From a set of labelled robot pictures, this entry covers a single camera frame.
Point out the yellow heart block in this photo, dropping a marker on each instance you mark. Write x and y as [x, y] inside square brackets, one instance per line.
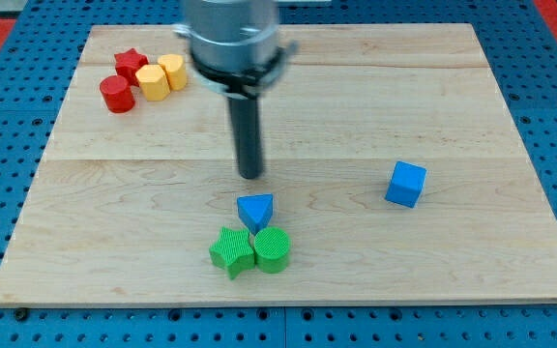
[174, 66]

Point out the light wooden board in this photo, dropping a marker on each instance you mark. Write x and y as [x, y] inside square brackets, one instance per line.
[124, 207]

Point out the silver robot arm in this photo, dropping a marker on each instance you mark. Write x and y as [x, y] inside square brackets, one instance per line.
[235, 50]

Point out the blue cube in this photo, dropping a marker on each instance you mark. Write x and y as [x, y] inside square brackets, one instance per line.
[406, 184]

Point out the red star block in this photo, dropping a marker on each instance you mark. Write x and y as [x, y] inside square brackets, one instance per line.
[128, 63]

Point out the red cylinder block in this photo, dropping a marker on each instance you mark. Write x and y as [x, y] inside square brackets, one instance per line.
[117, 94]

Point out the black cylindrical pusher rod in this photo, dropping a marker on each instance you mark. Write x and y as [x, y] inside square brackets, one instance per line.
[245, 124]

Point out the green cylinder block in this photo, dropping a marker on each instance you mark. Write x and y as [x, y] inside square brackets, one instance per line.
[272, 248]

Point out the blue triangular prism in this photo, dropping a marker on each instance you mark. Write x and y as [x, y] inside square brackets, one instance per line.
[255, 211]

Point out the yellow hexagon block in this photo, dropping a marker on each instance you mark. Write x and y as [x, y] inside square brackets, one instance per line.
[153, 83]

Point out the green star block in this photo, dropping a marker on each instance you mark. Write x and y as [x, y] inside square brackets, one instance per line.
[232, 252]

